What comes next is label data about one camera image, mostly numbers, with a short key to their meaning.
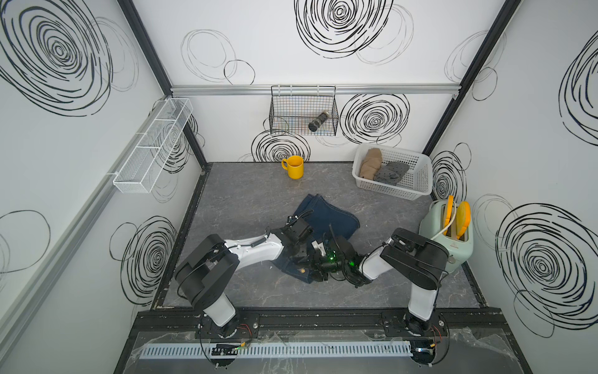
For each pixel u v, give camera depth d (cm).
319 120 91
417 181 113
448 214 76
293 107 96
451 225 77
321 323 75
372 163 112
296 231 70
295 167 108
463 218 75
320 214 102
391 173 97
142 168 72
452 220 77
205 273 45
